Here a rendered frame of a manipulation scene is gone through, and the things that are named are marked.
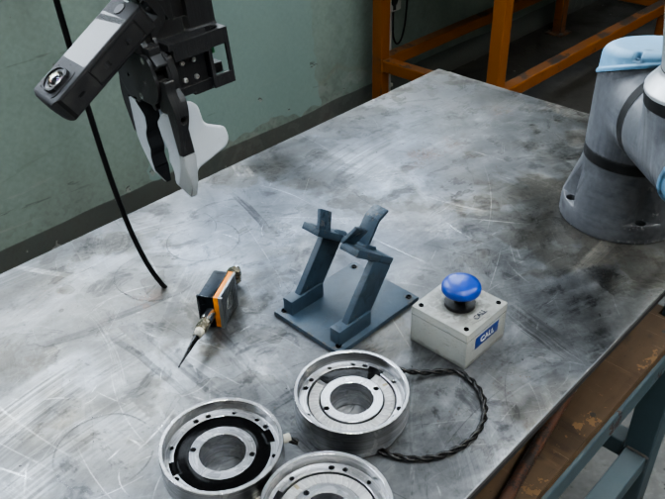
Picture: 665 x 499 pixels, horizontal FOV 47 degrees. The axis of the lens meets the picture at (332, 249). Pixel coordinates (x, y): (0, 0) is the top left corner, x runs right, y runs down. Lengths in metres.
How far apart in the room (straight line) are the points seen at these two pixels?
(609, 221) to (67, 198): 1.76
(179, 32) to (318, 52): 2.22
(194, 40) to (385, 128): 0.59
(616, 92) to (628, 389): 0.45
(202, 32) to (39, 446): 0.40
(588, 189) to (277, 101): 1.95
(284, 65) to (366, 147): 1.65
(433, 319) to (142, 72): 0.36
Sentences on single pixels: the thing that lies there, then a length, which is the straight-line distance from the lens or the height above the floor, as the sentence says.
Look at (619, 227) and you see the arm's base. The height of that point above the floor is 0.82.
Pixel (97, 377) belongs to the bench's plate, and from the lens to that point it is 0.81.
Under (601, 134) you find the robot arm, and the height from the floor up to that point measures 0.93.
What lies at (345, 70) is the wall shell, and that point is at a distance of 3.06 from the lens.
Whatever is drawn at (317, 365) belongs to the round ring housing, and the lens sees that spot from 0.73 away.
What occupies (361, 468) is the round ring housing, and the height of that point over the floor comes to 0.83.
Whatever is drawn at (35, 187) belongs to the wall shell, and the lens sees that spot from 2.35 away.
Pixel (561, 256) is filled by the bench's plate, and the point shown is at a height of 0.80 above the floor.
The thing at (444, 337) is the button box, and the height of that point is 0.83.
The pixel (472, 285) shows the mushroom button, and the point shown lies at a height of 0.87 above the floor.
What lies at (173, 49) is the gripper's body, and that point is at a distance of 0.69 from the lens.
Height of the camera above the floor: 1.34
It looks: 35 degrees down
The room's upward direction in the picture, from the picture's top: 2 degrees counter-clockwise
